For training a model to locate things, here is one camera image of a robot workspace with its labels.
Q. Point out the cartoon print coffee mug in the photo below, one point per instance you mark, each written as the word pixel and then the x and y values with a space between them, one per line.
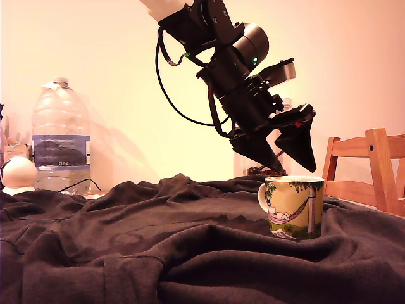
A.
pixel 294 206

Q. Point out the coffee beans pile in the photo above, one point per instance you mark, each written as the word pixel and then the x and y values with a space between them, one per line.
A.
pixel 267 173

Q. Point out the black scoop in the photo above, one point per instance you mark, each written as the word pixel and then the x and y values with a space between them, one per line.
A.
pixel 253 171

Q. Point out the small beige carton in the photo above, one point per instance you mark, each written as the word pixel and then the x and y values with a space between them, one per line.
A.
pixel 17 152

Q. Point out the wooden chair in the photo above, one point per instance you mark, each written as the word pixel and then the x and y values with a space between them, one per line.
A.
pixel 379 164

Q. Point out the dark crumpled cloth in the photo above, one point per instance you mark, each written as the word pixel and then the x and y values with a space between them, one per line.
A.
pixel 158 253

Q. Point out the glass jar with white lid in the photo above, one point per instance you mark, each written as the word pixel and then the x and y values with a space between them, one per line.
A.
pixel 239 166

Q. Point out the large clear water bottle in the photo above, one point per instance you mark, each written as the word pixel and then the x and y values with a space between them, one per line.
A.
pixel 60 126

